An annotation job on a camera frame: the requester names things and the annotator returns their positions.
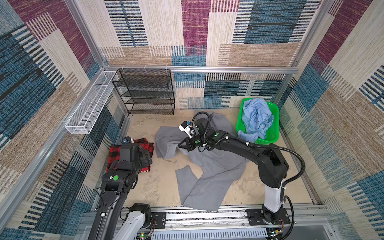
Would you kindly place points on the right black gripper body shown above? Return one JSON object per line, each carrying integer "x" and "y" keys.
{"x": 196, "y": 141}

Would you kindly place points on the grey long sleeve shirt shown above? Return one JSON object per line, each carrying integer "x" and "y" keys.
{"x": 220, "y": 170}

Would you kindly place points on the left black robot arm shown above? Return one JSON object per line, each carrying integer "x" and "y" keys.
{"x": 121, "y": 177}

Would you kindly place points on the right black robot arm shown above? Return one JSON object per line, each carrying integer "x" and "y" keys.
{"x": 272, "y": 166}

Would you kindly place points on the light blue shirt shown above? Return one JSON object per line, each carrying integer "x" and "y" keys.
{"x": 257, "y": 119}

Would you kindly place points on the red black plaid folded shirt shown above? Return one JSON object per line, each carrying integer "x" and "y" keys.
{"x": 139, "y": 152}

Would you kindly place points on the green plastic basket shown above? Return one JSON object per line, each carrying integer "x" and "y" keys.
{"x": 272, "y": 132}

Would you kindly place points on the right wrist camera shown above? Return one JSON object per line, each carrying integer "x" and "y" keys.
{"x": 188, "y": 128}

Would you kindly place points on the black wire shelf rack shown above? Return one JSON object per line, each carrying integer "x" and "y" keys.
{"x": 146, "y": 91}

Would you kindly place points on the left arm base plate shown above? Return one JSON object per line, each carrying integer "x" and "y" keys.
{"x": 140, "y": 221}

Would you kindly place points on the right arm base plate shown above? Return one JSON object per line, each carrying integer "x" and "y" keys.
{"x": 259, "y": 217}

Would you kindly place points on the white wire mesh basket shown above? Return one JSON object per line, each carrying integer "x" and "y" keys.
{"x": 86, "y": 114}

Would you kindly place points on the white slotted cable duct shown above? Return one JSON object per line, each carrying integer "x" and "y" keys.
{"x": 212, "y": 234}

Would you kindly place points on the aluminium front rail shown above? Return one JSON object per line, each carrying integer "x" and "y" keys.
{"x": 235, "y": 216}

